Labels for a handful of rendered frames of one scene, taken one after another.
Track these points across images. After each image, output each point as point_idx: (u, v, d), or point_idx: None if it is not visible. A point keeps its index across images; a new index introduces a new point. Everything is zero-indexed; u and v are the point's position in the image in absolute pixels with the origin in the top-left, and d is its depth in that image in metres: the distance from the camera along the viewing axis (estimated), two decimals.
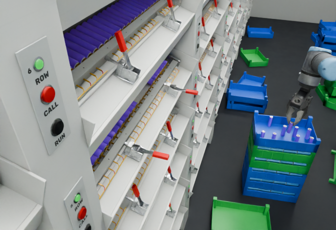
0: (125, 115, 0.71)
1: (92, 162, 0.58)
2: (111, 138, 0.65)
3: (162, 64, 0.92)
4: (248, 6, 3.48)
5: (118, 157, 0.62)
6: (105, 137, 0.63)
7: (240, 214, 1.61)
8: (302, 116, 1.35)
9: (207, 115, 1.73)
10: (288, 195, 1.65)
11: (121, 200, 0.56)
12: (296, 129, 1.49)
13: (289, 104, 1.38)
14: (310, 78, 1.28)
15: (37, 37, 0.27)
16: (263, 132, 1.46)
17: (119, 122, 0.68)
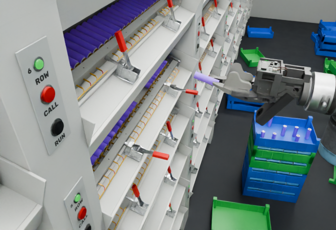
0: (125, 115, 0.71)
1: (92, 162, 0.58)
2: (111, 138, 0.65)
3: (162, 64, 0.92)
4: (248, 6, 3.48)
5: (118, 157, 0.62)
6: (105, 137, 0.63)
7: (240, 214, 1.61)
8: None
9: (207, 115, 1.73)
10: (288, 195, 1.65)
11: (121, 200, 0.56)
12: (296, 129, 1.49)
13: (252, 100, 0.68)
14: None
15: (37, 37, 0.27)
16: (263, 132, 1.46)
17: (119, 122, 0.68)
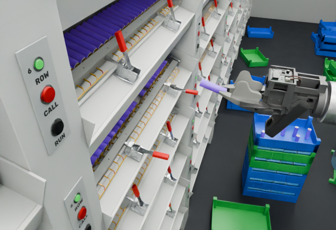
0: (125, 115, 0.71)
1: (92, 162, 0.58)
2: (111, 138, 0.65)
3: (162, 64, 0.92)
4: (248, 6, 3.48)
5: (118, 157, 0.62)
6: (105, 137, 0.63)
7: (240, 214, 1.61)
8: None
9: (207, 115, 1.73)
10: (288, 195, 1.65)
11: (121, 200, 0.56)
12: (296, 129, 1.49)
13: (262, 111, 0.63)
14: None
15: (37, 37, 0.27)
16: (263, 132, 1.46)
17: (119, 122, 0.68)
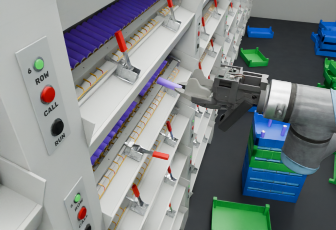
0: (125, 115, 0.71)
1: (92, 162, 0.58)
2: (111, 138, 0.65)
3: (162, 64, 0.92)
4: (248, 6, 3.48)
5: (118, 157, 0.62)
6: (105, 137, 0.63)
7: (240, 214, 1.61)
8: None
9: (207, 115, 1.73)
10: (288, 195, 1.65)
11: (121, 200, 0.56)
12: None
13: (211, 106, 0.68)
14: None
15: (37, 37, 0.27)
16: (263, 132, 1.46)
17: (119, 122, 0.68)
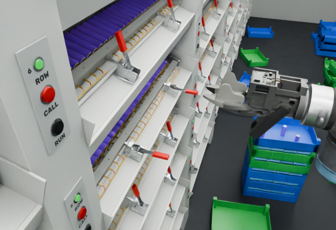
0: (125, 115, 0.71)
1: (92, 162, 0.58)
2: (111, 138, 0.65)
3: (162, 64, 0.92)
4: (248, 6, 3.48)
5: (118, 157, 0.62)
6: (105, 137, 0.63)
7: (240, 214, 1.61)
8: None
9: (207, 115, 1.73)
10: (288, 195, 1.65)
11: (121, 200, 0.56)
12: (137, 97, 0.76)
13: (246, 113, 0.64)
14: None
15: (37, 37, 0.27)
16: None
17: (119, 122, 0.68)
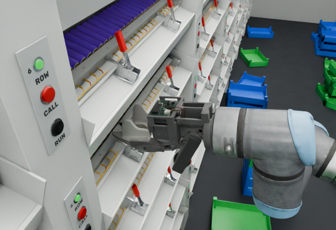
0: None
1: None
2: None
3: None
4: (248, 6, 3.48)
5: (118, 157, 0.62)
6: None
7: (240, 214, 1.61)
8: None
9: None
10: None
11: (121, 200, 0.56)
12: None
13: (155, 148, 0.57)
14: None
15: (37, 37, 0.27)
16: None
17: None
